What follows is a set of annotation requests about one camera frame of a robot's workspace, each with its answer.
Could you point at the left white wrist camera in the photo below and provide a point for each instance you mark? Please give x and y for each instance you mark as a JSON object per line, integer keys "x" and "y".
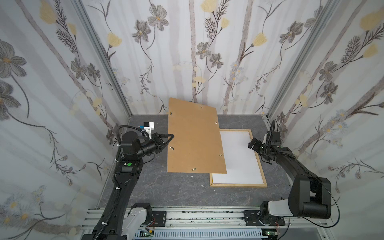
{"x": 148, "y": 127}

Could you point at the white photo paper sheet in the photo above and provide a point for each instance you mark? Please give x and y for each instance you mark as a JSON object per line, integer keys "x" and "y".
{"x": 243, "y": 159}

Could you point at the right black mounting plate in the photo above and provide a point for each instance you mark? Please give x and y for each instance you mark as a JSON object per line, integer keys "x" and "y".
{"x": 254, "y": 218}

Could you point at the brown frame backing board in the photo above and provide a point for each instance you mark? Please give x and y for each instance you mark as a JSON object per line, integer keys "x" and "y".
{"x": 197, "y": 144}

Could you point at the black mounting plate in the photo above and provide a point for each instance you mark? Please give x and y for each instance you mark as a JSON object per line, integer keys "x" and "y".
{"x": 159, "y": 219}
{"x": 254, "y": 218}

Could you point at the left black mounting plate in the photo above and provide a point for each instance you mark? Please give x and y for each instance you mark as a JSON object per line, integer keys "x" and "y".
{"x": 159, "y": 219}

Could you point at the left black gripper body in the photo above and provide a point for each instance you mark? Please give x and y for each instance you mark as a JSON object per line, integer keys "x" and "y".
{"x": 153, "y": 146}

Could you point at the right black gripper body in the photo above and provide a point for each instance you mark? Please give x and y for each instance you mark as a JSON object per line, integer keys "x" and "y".
{"x": 261, "y": 147}

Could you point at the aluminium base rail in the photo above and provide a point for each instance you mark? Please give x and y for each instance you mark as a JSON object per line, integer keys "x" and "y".
{"x": 201, "y": 218}

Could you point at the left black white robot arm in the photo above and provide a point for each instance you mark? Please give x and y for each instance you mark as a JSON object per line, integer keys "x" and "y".
{"x": 116, "y": 222}

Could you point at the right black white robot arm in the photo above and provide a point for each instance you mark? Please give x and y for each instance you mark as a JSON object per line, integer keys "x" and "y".
{"x": 310, "y": 196}

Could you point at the left corner aluminium post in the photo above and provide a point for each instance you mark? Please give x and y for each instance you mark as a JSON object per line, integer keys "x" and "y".
{"x": 101, "y": 53}

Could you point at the corner aluminium post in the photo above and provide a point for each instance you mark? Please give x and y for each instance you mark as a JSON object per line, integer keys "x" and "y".
{"x": 101, "y": 53}
{"x": 316, "y": 30}

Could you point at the small green circuit board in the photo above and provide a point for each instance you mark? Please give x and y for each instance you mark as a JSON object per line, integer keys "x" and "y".
{"x": 146, "y": 234}

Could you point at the wooden picture frame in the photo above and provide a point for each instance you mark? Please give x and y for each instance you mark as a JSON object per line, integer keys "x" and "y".
{"x": 240, "y": 183}

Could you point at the white slotted cable duct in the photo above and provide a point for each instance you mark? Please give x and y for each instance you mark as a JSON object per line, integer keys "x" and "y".
{"x": 205, "y": 234}

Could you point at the right corner aluminium post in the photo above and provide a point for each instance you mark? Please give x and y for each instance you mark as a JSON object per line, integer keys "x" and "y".
{"x": 316, "y": 30}

